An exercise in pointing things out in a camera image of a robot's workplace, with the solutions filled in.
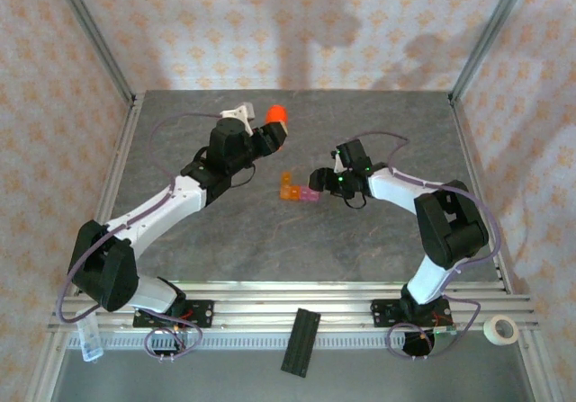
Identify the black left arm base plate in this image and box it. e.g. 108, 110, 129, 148
133, 299, 214, 330

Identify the patterned backdrop cloth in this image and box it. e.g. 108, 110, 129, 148
0, 0, 576, 402

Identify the grey metal panel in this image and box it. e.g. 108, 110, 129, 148
49, 347, 536, 402

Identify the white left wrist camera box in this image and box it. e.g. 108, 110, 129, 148
219, 102, 257, 136

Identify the black ribbed plastic strip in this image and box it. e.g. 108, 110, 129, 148
280, 307, 322, 380

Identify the orange pink pill organizer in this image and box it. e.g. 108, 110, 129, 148
279, 171, 321, 204

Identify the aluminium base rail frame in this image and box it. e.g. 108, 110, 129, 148
47, 280, 539, 334

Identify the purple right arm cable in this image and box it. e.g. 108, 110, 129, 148
332, 131, 503, 361

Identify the grey slotted cable duct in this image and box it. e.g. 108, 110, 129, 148
67, 332, 491, 352

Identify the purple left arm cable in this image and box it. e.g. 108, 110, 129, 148
58, 112, 224, 362

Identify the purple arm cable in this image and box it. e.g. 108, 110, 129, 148
332, 131, 503, 361
58, 112, 224, 362

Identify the aluminium frame post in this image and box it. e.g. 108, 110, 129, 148
47, 0, 136, 106
449, 0, 536, 104

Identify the white masking tape roll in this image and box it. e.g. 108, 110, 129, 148
483, 315, 520, 347

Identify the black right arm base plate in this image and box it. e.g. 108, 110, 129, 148
371, 298, 454, 329

